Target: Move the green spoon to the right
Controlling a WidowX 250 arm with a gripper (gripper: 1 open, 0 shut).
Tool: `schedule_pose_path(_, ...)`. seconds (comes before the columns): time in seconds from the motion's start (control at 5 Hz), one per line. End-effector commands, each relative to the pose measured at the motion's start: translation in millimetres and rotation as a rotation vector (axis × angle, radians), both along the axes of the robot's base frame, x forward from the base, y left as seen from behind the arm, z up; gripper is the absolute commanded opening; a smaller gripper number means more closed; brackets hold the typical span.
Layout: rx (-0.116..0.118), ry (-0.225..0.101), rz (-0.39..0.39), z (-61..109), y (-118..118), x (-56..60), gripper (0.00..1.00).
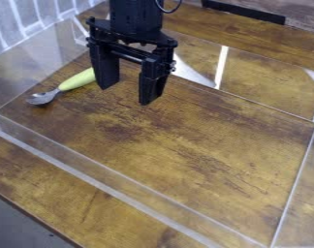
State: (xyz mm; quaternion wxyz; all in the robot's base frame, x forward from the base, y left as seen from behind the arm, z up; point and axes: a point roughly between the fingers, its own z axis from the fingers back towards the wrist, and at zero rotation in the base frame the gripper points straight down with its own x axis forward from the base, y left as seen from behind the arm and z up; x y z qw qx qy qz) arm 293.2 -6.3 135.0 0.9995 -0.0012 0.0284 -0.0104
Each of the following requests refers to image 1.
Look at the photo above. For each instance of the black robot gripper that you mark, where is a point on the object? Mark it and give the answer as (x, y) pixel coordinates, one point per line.
(131, 35)

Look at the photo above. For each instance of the green handled metal spoon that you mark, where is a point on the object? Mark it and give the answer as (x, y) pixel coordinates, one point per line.
(74, 82)

